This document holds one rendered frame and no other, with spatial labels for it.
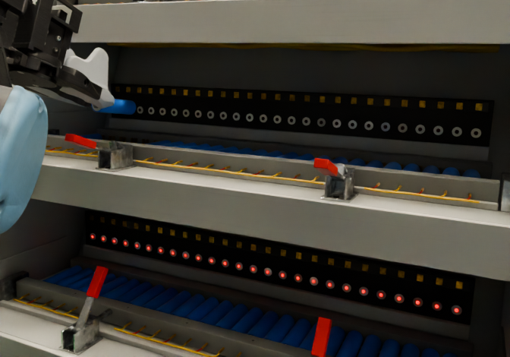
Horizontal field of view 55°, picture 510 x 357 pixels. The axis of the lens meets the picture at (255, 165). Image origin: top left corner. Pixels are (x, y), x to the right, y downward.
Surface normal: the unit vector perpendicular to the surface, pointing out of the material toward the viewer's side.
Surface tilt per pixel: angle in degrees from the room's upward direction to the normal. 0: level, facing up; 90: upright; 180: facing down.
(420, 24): 108
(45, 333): 19
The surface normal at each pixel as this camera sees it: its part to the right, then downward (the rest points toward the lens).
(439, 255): -0.41, 0.15
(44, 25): 0.91, 0.10
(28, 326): 0.04, -0.98
